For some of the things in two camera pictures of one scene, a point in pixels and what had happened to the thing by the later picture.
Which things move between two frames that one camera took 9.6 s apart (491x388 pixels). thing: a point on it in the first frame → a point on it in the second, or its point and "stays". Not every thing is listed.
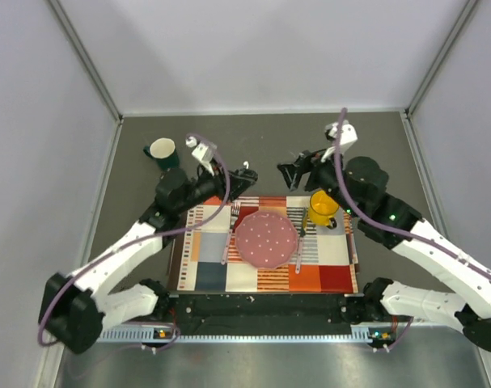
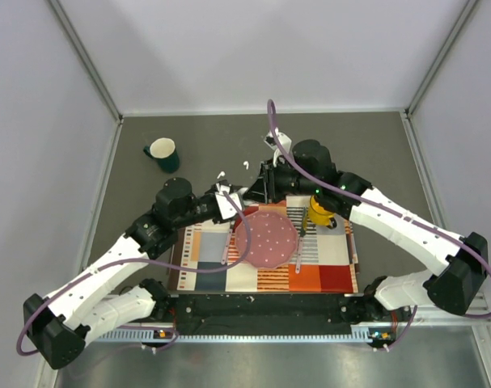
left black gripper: (239, 183) → (213, 195)
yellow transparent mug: (322, 209) stays
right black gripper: (307, 162) → (257, 192)
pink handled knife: (301, 241) stays
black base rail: (257, 318) stays
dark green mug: (163, 149) stays
